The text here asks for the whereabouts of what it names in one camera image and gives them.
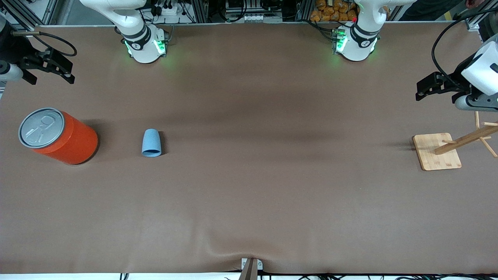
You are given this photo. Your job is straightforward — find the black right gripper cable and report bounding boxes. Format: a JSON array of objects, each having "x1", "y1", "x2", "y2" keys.
[{"x1": 12, "y1": 30, "x2": 77, "y2": 58}]

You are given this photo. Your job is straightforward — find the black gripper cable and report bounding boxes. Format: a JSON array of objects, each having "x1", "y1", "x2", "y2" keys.
[
  {"x1": 431, "y1": 6, "x2": 498, "y2": 89},
  {"x1": 12, "y1": 30, "x2": 77, "y2": 58}
]

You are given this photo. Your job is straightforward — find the orange can with silver lid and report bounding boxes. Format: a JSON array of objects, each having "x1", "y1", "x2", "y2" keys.
[{"x1": 18, "y1": 107, "x2": 99, "y2": 165}]

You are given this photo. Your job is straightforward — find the orange snack bags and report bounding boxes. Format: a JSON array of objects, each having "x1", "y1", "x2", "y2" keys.
[{"x1": 310, "y1": 0, "x2": 358, "y2": 23}]

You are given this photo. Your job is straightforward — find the black electronics box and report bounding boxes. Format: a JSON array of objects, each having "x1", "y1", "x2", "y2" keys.
[{"x1": 226, "y1": 0, "x2": 282, "y2": 14}]

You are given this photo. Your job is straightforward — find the person in dark clothes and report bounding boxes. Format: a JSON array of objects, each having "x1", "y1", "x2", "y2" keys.
[{"x1": 401, "y1": 0, "x2": 465, "y2": 21}]

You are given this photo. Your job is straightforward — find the light blue plastic cup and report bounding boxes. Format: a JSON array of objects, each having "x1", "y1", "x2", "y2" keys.
[{"x1": 141, "y1": 129, "x2": 162, "y2": 158}]

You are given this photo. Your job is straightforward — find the aluminium frame profile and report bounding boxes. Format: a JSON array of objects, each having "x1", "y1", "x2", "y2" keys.
[
  {"x1": 465, "y1": 8, "x2": 498, "y2": 32},
  {"x1": 0, "y1": 0, "x2": 59, "y2": 30}
]

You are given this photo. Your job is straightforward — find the brown table mat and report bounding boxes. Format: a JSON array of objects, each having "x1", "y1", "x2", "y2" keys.
[{"x1": 0, "y1": 21, "x2": 498, "y2": 275}]

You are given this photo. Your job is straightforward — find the aluminium frame post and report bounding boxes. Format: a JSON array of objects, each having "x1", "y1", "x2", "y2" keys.
[
  {"x1": 191, "y1": 0, "x2": 209, "y2": 24},
  {"x1": 296, "y1": 0, "x2": 312, "y2": 22}
]

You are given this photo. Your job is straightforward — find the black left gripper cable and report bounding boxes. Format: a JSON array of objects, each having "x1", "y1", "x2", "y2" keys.
[{"x1": 431, "y1": 6, "x2": 498, "y2": 89}]

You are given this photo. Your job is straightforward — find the wooden cup rack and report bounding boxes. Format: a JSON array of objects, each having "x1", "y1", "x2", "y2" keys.
[{"x1": 412, "y1": 111, "x2": 498, "y2": 172}]

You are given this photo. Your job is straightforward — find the white terminal strip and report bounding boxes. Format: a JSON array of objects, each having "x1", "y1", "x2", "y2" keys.
[{"x1": 242, "y1": 14, "x2": 282, "y2": 23}]

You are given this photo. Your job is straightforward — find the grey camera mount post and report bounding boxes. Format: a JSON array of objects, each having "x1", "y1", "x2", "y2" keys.
[{"x1": 238, "y1": 257, "x2": 263, "y2": 280}]

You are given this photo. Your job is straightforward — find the black arm base cable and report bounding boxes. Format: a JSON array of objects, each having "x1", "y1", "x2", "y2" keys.
[
  {"x1": 305, "y1": 19, "x2": 336, "y2": 40},
  {"x1": 113, "y1": 24, "x2": 129, "y2": 44}
]

